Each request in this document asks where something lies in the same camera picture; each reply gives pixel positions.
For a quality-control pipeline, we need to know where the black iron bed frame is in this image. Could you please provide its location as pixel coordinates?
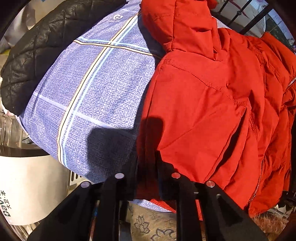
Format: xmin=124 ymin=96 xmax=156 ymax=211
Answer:
xmin=213 ymin=0 xmax=268 ymax=32

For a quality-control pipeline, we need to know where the floral patterned rug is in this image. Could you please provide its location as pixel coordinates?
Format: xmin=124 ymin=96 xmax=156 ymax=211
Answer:
xmin=127 ymin=202 xmax=177 ymax=240

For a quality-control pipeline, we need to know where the black quilted jacket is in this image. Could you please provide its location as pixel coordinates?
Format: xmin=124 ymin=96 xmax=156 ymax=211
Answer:
xmin=1 ymin=1 xmax=126 ymax=115

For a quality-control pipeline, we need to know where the white cylindrical bin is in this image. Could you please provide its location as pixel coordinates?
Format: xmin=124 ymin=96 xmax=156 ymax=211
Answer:
xmin=1 ymin=146 xmax=83 ymax=225

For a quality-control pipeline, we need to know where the blue plaid bed sheet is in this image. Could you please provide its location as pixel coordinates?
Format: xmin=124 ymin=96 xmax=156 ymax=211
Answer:
xmin=18 ymin=0 xmax=176 ymax=213

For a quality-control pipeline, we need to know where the red puffer jacket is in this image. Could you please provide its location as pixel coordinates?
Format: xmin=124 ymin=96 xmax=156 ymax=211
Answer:
xmin=137 ymin=1 xmax=295 ymax=217

